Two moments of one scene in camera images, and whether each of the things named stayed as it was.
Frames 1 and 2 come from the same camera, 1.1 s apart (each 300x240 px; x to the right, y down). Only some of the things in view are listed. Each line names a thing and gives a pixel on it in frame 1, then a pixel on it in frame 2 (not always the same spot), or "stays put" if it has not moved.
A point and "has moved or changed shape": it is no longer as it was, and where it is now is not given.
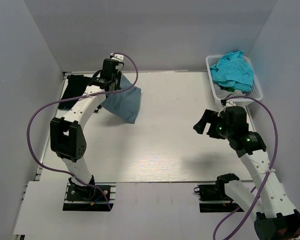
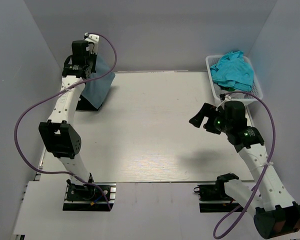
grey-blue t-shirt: (125, 105) has moved or changed shape
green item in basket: (227, 88) stays put
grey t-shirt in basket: (223, 94) stays put
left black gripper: (117, 87) -> (93, 55)
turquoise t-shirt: (231, 70) stays put
